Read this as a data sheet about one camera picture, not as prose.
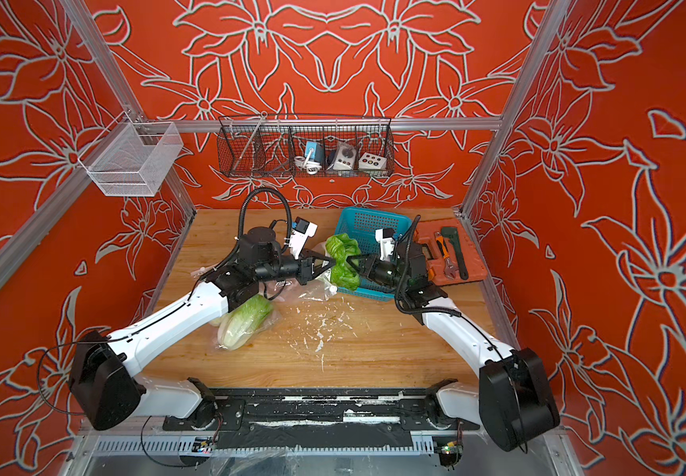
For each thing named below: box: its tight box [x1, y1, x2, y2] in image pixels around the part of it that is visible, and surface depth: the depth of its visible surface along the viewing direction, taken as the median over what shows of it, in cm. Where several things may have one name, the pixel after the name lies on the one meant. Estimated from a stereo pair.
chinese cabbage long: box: [217, 294, 274, 351], surface depth 82 cm
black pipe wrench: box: [441, 226, 469, 280], surface depth 102 cm
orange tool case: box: [414, 218, 489, 286], surface depth 100 cm
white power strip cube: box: [357, 151, 387, 170], surface depth 96 cm
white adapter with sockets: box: [333, 142, 358, 171], surface depth 93 cm
